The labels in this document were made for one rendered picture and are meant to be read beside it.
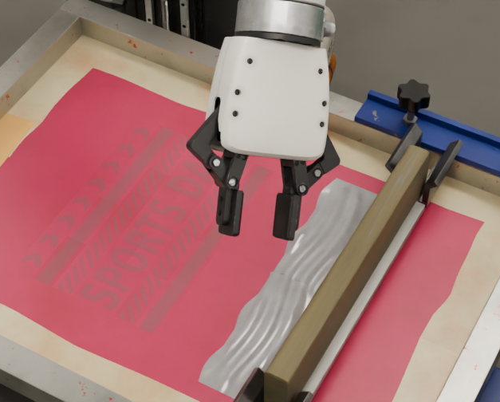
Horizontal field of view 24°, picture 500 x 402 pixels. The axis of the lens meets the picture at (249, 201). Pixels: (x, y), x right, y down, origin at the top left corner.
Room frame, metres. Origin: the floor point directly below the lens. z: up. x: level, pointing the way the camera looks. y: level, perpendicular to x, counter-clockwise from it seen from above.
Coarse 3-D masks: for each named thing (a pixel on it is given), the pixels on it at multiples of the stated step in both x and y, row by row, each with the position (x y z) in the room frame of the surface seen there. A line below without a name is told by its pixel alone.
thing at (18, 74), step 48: (48, 48) 1.25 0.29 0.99; (144, 48) 1.26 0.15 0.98; (192, 48) 1.24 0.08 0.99; (0, 96) 1.15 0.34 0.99; (336, 96) 1.15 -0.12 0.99; (384, 144) 1.08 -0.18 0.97; (0, 336) 0.75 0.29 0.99; (480, 336) 0.75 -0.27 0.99; (48, 384) 0.69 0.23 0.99; (96, 384) 0.69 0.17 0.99; (480, 384) 0.69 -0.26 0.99
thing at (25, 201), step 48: (0, 192) 1.00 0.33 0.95; (48, 192) 1.00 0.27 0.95; (0, 240) 0.92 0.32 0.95; (0, 288) 0.85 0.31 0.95; (48, 288) 0.85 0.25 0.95; (192, 288) 0.85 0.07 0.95; (240, 288) 0.85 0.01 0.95; (96, 336) 0.78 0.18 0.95; (144, 336) 0.78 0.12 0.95; (192, 336) 0.78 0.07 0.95; (384, 336) 0.78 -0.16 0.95; (192, 384) 0.71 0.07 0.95; (336, 384) 0.71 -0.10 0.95; (384, 384) 0.71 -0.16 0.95
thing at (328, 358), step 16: (416, 208) 0.94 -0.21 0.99; (400, 240) 0.89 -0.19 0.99; (384, 256) 0.86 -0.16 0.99; (384, 272) 0.84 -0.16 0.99; (368, 288) 0.82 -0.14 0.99; (352, 320) 0.77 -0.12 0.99; (336, 336) 0.75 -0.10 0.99; (336, 352) 0.73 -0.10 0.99; (320, 368) 0.70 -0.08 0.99; (320, 384) 0.69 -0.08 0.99
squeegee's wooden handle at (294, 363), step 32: (416, 160) 0.96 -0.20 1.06; (384, 192) 0.91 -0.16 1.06; (416, 192) 0.95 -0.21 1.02; (384, 224) 0.86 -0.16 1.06; (352, 256) 0.81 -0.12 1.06; (320, 288) 0.77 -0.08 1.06; (352, 288) 0.79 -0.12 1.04; (320, 320) 0.73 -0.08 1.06; (288, 352) 0.68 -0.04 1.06; (320, 352) 0.71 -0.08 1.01; (288, 384) 0.65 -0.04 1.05
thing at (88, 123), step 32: (64, 96) 1.18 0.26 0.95; (96, 96) 1.18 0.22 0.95; (128, 96) 1.18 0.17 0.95; (160, 96) 1.18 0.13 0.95; (64, 128) 1.12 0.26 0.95; (96, 128) 1.12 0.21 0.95; (128, 128) 1.12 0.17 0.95; (192, 128) 1.12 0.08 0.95; (32, 160) 1.06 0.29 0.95; (64, 160) 1.06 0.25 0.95; (96, 160) 1.06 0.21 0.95; (256, 160) 1.06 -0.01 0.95; (320, 192) 1.00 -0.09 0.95; (256, 224) 0.95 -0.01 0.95; (416, 224) 0.95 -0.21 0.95; (448, 224) 0.95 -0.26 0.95; (480, 224) 0.95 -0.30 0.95; (256, 256) 0.90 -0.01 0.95; (416, 256) 0.90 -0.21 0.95; (448, 256) 0.90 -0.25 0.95; (384, 288) 0.85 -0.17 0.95; (416, 288) 0.85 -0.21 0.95; (448, 288) 0.85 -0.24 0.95; (384, 320) 0.80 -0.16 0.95; (416, 320) 0.80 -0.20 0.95
